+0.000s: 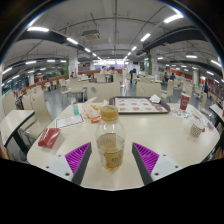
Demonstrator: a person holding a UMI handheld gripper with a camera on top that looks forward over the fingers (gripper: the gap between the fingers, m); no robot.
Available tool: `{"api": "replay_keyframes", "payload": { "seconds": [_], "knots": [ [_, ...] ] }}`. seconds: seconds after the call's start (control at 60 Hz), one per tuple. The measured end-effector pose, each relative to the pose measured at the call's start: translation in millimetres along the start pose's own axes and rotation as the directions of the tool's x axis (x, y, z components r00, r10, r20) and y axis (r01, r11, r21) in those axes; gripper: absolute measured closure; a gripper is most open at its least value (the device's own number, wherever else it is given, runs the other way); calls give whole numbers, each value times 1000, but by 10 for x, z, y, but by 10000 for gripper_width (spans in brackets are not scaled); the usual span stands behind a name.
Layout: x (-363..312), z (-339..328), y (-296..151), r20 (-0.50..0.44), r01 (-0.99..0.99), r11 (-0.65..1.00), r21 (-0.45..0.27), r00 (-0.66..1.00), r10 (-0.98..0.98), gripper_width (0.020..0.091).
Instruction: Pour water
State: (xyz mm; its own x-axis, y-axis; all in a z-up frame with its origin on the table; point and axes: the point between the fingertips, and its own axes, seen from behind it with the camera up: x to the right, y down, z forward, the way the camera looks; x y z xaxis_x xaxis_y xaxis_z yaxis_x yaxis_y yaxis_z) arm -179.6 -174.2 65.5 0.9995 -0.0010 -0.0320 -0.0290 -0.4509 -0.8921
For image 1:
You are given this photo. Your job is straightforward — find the ceiling air conditioner unit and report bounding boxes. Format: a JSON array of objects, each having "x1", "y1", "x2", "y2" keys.
[{"x1": 81, "y1": 29, "x2": 102, "y2": 42}]

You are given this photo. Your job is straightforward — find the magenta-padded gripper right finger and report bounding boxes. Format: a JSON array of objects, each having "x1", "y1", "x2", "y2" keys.
[{"x1": 131, "y1": 142, "x2": 184, "y2": 186}]

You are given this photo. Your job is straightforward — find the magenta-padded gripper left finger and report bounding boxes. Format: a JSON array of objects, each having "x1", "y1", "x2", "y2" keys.
[{"x1": 41, "y1": 142, "x2": 93, "y2": 186}]

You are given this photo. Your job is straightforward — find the clear yellow-capped drink bottle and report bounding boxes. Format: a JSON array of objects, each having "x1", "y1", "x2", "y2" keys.
[{"x1": 95, "y1": 105, "x2": 127, "y2": 171}]

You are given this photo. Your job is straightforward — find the person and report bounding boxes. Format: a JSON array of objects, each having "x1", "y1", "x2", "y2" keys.
[
  {"x1": 108, "y1": 66, "x2": 117, "y2": 78},
  {"x1": 129, "y1": 68, "x2": 138, "y2": 83},
  {"x1": 161, "y1": 72, "x2": 170, "y2": 84},
  {"x1": 99, "y1": 65, "x2": 108, "y2": 77}
]

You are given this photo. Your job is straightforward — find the small clear sanitizer bottle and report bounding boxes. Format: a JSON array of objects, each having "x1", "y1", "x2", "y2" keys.
[{"x1": 70, "y1": 97, "x2": 80, "y2": 117}]

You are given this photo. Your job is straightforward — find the brown food tray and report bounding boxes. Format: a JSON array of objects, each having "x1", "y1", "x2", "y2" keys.
[{"x1": 109, "y1": 96, "x2": 172, "y2": 115}]

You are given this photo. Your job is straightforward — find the crumpled white napkin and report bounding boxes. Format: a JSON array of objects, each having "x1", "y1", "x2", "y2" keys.
[{"x1": 148, "y1": 93, "x2": 163, "y2": 104}]

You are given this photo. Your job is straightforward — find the group of ceiling lights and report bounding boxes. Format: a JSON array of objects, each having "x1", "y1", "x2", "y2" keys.
[{"x1": 1, "y1": 12, "x2": 223, "y2": 83}]

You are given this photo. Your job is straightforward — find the group of beige chairs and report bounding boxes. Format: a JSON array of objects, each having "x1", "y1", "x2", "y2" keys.
[{"x1": 1, "y1": 71, "x2": 214, "y2": 141}]

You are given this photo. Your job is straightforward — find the red paper cup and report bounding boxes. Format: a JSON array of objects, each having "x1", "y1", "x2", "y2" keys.
[{"x1": 179, "y1": 93, "x2": 192, "y2": 112}]

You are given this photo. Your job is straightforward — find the white paper card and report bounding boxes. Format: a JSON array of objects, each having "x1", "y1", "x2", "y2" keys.
[{"x1": 54, "y1": 114, "x2": 85, "y2": 130}]

